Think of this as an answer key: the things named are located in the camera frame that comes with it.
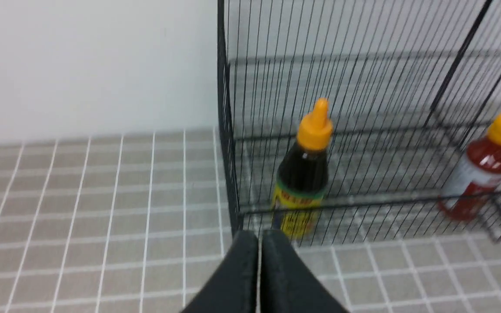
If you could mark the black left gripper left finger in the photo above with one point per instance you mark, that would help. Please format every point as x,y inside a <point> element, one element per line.
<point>233,286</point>

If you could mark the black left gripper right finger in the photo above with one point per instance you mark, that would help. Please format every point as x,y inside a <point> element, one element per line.
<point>286,283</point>

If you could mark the dark sauce bottle yellow label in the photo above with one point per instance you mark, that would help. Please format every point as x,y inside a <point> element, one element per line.
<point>302,176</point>

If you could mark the red sauce bottle orange cap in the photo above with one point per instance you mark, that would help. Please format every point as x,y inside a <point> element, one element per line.
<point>476,174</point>

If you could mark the grey checkered tablecloth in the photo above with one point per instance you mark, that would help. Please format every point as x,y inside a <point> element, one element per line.
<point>137,223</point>

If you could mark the black wire mesh rack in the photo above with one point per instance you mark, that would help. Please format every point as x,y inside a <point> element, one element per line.
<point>410,83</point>

